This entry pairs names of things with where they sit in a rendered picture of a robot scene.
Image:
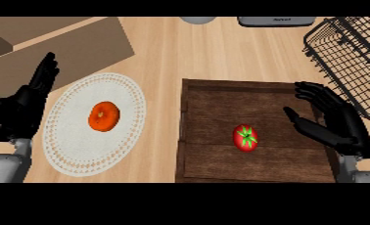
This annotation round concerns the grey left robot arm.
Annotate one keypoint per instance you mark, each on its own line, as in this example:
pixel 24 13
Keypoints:
pixel 14 160

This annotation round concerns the white round placemat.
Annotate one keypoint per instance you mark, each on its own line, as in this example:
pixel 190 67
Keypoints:
pixel 94 124

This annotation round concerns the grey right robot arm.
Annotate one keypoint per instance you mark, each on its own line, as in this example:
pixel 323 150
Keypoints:
pixel 353 169

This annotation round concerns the grey round object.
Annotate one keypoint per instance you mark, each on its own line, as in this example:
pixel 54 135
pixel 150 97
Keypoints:
pixel 197 20

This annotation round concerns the grey rectangular appliance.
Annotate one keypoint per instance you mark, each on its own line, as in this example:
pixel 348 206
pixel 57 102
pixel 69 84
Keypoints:
pixel 277 21

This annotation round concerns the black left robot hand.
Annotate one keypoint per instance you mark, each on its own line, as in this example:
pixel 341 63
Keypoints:
pixel 24 105

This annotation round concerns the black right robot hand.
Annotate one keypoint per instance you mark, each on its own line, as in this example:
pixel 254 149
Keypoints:
pixel 332 121

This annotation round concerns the dark wooden tray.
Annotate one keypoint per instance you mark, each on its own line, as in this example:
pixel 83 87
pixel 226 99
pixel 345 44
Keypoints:
pixel 251 131

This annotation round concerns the orange fruit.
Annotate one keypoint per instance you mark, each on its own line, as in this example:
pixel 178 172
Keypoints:
pixel 104 116

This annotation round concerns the red tomato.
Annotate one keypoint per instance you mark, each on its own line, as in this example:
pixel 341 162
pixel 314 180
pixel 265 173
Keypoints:
pixel 246 138

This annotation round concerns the brown cardboard box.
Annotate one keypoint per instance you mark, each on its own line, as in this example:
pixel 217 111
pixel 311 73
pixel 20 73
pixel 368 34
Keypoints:
pixel 63 49

